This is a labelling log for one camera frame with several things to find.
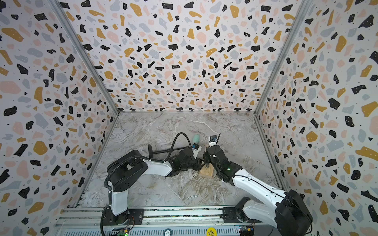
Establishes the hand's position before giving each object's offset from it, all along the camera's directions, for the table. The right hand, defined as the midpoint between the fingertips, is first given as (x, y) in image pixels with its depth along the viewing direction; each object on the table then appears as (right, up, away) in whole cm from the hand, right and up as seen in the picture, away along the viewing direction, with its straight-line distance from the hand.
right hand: (209, 149), depth 83 cm
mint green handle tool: (-8, +4, +18) cm, 20 cm away
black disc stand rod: (-34, -4, +6) cm, 35 cm away
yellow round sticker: (0, -37, -13) cm, 40 cm away
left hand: (+1, -9, +6) cm, 11 cm away
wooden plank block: (-1, -13, +4) cm, 14 cm away
